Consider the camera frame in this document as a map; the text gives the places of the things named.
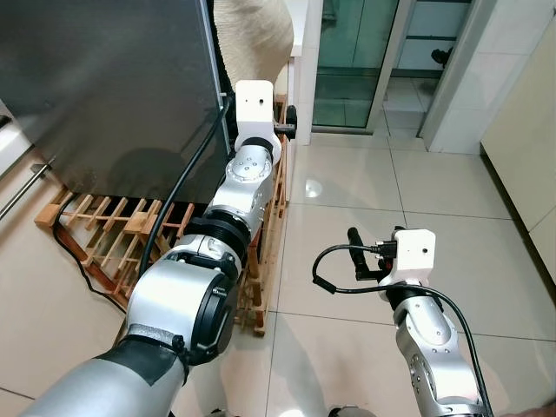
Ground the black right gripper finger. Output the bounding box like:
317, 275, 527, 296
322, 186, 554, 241
347, 227, 367, 281

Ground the beige cloth bag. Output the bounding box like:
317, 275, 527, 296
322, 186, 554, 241
213, 0, 296, 88

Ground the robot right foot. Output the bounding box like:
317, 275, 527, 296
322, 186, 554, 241
328, 403, 377, 417

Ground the cream cabinet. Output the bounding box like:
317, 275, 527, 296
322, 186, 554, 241
480, 17, 556, 283

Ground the wooden slat pallet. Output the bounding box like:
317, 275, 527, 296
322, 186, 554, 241
35, 96, 294, 338

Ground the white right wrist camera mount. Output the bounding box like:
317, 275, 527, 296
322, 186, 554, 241
379, 228, 437, 289

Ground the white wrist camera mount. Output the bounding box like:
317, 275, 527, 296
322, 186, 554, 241
379, 228, 437, 289
235, 80, 284, 147

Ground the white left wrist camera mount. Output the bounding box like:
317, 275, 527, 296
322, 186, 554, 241
235, 80, 284, 147

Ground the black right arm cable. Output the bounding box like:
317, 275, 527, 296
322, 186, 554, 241
312, 243, 496, 417

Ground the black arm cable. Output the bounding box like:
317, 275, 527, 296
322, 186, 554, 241
139, 94, 237, 279
312, 243, 496, 417

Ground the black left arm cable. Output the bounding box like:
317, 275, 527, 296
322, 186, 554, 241
139, 94, 237, 279

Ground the black power cord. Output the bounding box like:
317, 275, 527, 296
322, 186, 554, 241
54, 213, 129, 315

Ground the metal bar drawer handle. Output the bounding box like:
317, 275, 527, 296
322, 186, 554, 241
0, 159, 55, 223

